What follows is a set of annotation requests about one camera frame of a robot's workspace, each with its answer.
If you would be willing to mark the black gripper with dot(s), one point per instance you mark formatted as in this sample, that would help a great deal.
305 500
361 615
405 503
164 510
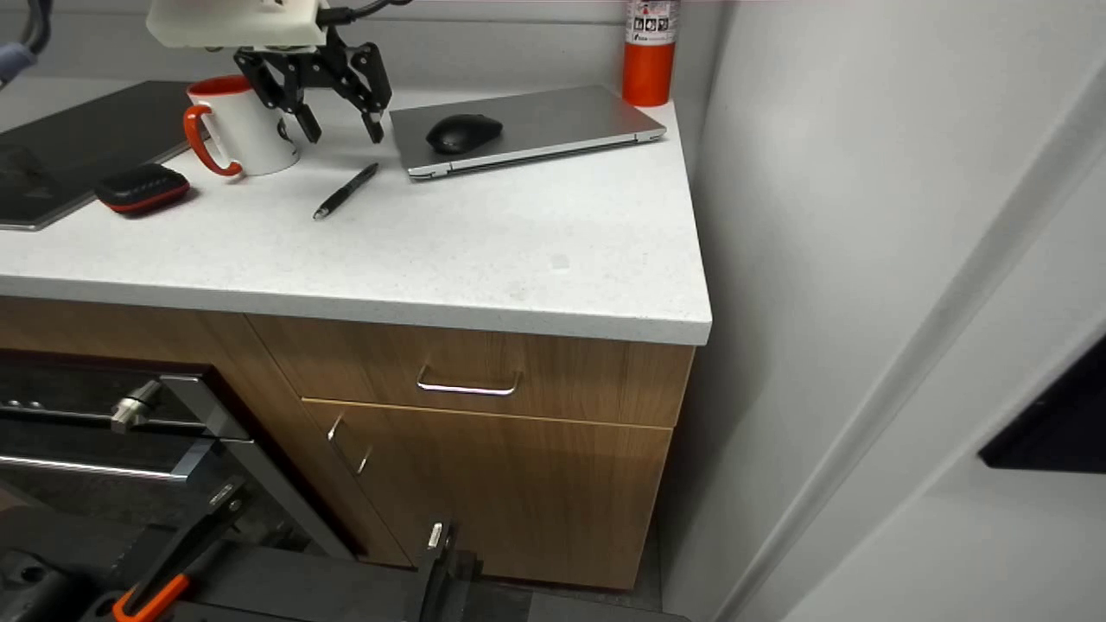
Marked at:
317 63

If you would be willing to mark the black pen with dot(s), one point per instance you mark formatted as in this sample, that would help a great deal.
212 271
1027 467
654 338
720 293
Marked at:
346 190

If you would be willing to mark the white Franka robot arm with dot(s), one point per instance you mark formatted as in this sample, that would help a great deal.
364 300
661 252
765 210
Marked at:
229 23

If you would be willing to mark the black computer mouse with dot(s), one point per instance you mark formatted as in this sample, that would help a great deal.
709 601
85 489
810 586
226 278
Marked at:
465 131

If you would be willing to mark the black case red trim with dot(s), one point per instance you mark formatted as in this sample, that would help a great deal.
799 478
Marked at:
144 190

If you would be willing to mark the silver closed laptop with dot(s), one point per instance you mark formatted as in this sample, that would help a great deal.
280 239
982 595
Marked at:
555 122

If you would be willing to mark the black induction cooktop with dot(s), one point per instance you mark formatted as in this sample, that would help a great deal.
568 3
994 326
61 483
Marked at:
82 144

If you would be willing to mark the orange spray can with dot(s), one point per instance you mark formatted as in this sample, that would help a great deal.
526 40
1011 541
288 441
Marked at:
651 57

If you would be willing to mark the silver metal bolt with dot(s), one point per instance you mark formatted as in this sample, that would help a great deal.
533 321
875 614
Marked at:
132 410

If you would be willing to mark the drawer front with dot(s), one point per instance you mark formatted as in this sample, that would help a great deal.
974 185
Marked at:
601 374

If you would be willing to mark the wooden cabinet door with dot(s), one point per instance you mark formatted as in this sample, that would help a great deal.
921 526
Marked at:
520 496

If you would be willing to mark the wooden drawer cabinet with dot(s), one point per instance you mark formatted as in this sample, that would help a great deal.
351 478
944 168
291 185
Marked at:
299 580

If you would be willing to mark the black wall panel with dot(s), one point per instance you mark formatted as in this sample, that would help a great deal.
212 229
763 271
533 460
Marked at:
1056 418

